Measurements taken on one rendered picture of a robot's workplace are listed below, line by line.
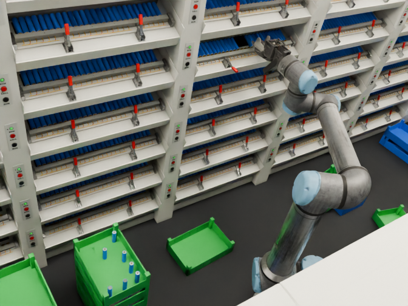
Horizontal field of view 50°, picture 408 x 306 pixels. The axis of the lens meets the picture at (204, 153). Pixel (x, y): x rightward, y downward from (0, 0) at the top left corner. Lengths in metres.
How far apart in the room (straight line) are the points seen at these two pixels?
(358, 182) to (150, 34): 0.90
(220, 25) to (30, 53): 0.75
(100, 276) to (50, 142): 0.58
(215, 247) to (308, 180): 1.09
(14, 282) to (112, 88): 0.85
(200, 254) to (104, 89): 1.08
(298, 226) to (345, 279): 1.29
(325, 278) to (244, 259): 2.14
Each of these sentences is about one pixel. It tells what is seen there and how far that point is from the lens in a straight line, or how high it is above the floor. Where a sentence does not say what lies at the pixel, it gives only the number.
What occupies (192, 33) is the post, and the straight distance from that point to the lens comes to 1.75.
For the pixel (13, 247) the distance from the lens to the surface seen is 2.22.
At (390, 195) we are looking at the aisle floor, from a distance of 3.16.
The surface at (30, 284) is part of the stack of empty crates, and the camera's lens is 1.92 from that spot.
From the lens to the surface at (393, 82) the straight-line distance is 3.19.
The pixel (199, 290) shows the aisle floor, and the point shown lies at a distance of 2.27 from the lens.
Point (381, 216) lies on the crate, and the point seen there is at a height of 0.00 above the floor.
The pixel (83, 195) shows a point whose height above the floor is 0.37.
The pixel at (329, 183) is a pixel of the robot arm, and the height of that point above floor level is 1.00.
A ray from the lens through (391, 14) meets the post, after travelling 2.76.
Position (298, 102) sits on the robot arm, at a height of 0.93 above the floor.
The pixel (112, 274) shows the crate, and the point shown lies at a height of 0.32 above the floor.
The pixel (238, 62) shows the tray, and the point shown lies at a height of 0.95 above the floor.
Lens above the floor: 1.95
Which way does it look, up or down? 42 degrees down
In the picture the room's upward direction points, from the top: 12 degrees clockwise
